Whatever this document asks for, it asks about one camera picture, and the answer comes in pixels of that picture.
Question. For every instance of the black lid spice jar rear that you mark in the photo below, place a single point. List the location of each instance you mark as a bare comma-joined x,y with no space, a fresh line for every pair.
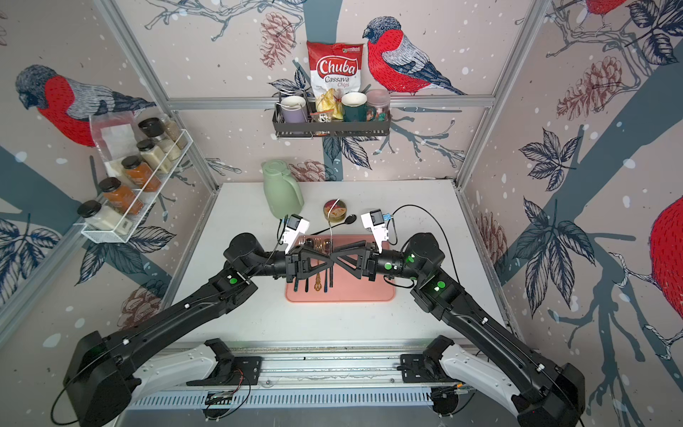
153,128

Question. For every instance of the pink plastic tray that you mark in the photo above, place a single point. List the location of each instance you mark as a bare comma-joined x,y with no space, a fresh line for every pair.
346,288

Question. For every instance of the green thermos jug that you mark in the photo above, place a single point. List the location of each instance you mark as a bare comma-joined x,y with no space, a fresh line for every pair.
282,191

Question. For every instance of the white powder spice jar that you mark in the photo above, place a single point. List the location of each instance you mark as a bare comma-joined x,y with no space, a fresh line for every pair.
103,217

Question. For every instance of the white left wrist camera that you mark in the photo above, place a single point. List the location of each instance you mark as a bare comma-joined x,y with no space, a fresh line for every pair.
295,227

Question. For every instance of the clear plastic bag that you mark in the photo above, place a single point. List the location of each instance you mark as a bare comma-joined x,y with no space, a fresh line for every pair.
115,136

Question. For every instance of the pink lidded plastic container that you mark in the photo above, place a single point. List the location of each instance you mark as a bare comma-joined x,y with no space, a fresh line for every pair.
378,105

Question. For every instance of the black wire wall shelf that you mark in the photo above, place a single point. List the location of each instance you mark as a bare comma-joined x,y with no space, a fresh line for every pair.
335,128

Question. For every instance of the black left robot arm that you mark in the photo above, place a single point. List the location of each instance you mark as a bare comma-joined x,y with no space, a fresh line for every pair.
100,379

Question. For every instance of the orange spice jar front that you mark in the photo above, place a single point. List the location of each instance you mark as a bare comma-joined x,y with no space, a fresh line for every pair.
120,196

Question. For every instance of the dark green mug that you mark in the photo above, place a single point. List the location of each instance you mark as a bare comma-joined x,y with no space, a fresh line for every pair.
356,109

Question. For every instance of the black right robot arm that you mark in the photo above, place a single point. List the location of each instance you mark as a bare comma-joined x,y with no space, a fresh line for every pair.
535,389

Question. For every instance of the purple mug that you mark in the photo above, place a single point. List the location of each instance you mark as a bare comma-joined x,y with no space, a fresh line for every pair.
294,109

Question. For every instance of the round red yellow tin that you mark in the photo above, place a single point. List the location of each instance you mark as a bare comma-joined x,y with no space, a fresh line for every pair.
335,211

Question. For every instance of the small snack packet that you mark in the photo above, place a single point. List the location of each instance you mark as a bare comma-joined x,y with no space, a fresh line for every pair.
326,116

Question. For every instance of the orange spice jar middle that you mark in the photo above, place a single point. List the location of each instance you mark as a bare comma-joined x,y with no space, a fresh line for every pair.
141,174

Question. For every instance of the clear acrylic spice rack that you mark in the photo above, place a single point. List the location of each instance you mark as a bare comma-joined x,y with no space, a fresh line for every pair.
147,198

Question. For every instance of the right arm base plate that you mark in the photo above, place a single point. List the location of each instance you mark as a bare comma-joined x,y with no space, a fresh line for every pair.
419,369

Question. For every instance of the Chuba cassava chips bag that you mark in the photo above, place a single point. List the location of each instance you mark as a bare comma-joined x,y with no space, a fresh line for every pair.
335,67

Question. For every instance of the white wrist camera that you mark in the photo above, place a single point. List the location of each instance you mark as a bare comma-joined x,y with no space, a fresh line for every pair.
295,227
375,221

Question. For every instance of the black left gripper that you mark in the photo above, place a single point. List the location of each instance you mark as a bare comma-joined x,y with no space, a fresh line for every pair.
298,264

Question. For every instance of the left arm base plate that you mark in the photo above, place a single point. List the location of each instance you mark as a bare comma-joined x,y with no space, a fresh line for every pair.
241,370

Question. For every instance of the beige spice jar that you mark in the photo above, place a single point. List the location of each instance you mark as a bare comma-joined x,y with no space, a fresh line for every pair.
154,156

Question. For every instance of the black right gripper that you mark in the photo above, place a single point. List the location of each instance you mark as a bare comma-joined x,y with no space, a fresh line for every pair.
368,260

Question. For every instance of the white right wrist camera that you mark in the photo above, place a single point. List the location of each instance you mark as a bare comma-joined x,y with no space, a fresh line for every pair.
375,221

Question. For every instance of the orange spice jar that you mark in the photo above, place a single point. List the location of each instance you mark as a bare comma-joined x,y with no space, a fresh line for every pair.
141,174
120,196

